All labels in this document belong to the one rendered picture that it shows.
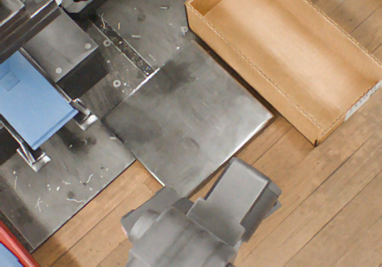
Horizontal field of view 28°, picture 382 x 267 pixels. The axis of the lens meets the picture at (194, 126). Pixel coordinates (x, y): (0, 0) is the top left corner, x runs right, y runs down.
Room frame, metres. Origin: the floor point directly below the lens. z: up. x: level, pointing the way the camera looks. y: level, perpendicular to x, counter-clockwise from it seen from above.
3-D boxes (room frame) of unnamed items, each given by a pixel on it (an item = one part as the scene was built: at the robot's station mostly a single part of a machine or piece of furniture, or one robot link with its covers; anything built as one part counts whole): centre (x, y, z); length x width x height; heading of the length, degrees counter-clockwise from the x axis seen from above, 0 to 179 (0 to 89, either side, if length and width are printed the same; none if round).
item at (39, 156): (0.34, 0.21, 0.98); 0.07 x 0.02 x 0.01; 33
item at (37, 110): (0.40, 0.21, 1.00); 0.15 x 0.07 x 0.03; 33
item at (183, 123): (0.36, 0.01, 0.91); 0.17 x 0.16 x 0.02; 123
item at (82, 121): (0.38, 0.15, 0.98); 0.07 x 0.02 x 0.01; 33
